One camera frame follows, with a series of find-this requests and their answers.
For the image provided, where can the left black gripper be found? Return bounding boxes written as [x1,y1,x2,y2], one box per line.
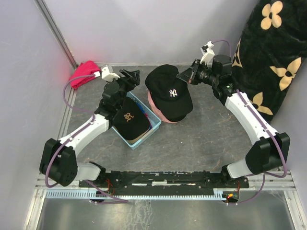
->
[106,69,141,110]

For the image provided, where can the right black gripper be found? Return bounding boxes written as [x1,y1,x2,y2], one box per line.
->
[177,59,219,87]

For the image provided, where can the pink cap with R logo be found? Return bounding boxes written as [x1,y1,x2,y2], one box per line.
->
[147,91,186,124]

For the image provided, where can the black cap white NY logo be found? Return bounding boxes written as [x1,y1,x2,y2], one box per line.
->
[145,64,193,119]

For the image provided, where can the black cap gold R logo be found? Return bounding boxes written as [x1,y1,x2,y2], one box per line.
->
[151,106,186,124]

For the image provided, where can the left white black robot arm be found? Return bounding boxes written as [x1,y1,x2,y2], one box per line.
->
[39,65,140,188]

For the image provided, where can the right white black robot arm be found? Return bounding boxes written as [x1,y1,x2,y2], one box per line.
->
[177,55,290,187]

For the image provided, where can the light blue plastic basket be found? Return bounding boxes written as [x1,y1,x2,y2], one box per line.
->
[112,92,161,150]

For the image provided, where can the red cloth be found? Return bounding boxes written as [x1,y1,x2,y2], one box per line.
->
[69,60,101,89]

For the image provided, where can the tan cap in basket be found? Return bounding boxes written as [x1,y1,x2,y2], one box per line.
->
[127,131,148,145]

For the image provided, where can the black floral blanket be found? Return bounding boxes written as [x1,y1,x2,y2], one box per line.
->
[232,0,307,123]

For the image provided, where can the aluminium corner profile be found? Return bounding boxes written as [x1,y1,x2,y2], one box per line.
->
[34,0,78,69]

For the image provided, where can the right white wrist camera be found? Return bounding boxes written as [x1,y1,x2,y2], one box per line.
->
[200,41,215,65]

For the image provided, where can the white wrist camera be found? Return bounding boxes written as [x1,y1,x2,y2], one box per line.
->
[200,41,215,65]
[94,65,120,82]

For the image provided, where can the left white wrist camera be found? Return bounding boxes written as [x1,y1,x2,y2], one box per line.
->
[94,65,120,82]

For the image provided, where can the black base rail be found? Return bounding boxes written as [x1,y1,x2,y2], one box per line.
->
[93,171,249,196]

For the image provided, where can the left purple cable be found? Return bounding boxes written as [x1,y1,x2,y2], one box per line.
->
[45,73,130,204]

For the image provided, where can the light blue cable duct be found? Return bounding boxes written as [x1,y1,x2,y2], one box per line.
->
[45,189,226,201]

